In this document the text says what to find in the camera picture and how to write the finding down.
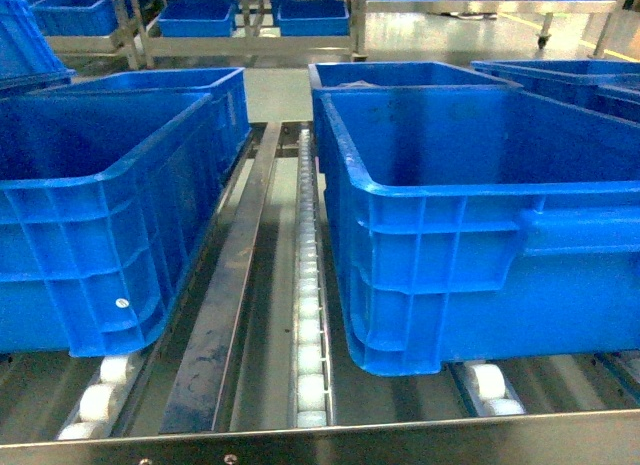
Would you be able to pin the steel shelf rack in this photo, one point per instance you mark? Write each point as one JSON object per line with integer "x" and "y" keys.
{"x": 220, "y": 387}

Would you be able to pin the blue plastic bin front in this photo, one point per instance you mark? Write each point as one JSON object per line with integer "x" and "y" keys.
{"x": 479, "y": 223}

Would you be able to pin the blue plastic bin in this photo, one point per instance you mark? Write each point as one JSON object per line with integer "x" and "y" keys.
{"x": 104, "y": 202}
{"x": 479, "y": 223}

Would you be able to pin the blue bin behind left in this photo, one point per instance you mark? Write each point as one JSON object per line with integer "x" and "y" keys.
{"x": 225, "y": 85}

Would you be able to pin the blue bin behind front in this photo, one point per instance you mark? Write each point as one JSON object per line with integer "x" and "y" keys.
{"x": 325, "y": 76}

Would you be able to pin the distant blue bin right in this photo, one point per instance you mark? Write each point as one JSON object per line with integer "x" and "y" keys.
{"x": 304, "y": 18}

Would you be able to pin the distant blue bin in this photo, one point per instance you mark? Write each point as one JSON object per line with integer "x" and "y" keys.
{"x": 304, "y": 18}
{"x": 198, "y": 18}
{"x": 75, "y": 17}

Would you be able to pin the blue plastic bin left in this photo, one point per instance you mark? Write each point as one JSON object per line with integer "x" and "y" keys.
{"x": 104, "y": 202}

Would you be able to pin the distant blue bin middle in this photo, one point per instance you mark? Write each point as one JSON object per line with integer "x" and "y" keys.
{"x": 198, "y": 18}

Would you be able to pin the distant steel cart rack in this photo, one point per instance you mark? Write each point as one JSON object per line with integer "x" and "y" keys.
{"x": 139, "y": 38}

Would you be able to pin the blue bin far right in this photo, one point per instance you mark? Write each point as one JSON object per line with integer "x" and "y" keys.
{"x": 606, "y": 86}

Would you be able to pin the distant blue bin left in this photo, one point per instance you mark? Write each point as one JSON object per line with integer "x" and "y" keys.
{"x": 75, "y": 17}

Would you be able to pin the tilted blue bin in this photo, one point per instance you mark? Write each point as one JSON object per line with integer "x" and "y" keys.
{"x": 27, "y": 61}

